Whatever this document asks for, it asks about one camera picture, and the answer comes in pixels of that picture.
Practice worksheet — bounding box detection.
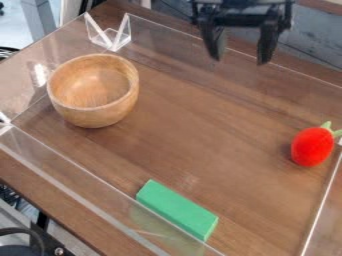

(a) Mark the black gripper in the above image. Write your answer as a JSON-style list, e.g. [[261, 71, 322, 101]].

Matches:
[[190, 0, 295, 65]]

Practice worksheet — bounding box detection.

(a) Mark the red fruit with green leaf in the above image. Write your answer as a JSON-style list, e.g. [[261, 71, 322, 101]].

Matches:
[[290, 121, 342, 167]]

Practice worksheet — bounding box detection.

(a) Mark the wooden bowl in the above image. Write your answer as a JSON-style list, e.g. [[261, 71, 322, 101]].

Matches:
[[47, 54, 139, 128]]

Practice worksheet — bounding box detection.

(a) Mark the green rectangular block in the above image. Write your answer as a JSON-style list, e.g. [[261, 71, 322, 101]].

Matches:
[[136, 179, 219, 241]]

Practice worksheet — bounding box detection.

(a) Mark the black clamp under table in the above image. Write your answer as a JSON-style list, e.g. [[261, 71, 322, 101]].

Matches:
[[29, 212, 75, 256]]

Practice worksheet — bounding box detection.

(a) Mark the clear acrylic corner bracket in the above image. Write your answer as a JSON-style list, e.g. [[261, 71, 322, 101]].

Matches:
[[84, 12, 131, 52]]

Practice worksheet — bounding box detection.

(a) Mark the black cable lower left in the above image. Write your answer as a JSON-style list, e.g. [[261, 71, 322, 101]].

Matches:
[[0, 227, 47, 256]]

